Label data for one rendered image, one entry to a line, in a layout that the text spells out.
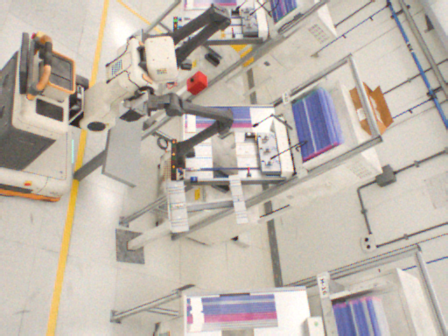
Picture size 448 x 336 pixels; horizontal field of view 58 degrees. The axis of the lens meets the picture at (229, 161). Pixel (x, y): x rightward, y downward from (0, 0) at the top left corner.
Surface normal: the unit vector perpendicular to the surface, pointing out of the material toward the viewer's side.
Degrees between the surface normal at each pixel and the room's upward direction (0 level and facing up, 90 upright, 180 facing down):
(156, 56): 47
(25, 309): 0
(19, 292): 0
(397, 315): 90
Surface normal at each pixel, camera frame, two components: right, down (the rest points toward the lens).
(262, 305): 0.06, -0.57
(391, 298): -0.67, -0.38
